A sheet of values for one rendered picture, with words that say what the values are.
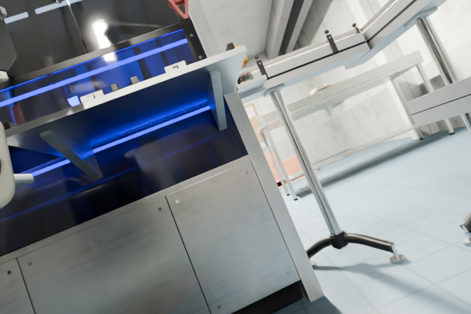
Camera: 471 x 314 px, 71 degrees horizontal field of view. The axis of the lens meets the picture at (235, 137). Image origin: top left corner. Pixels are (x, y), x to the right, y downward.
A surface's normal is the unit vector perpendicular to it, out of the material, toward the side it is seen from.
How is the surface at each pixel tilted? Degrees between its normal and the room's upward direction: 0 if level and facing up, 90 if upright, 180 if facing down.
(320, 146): 90
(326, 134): 90
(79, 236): 90
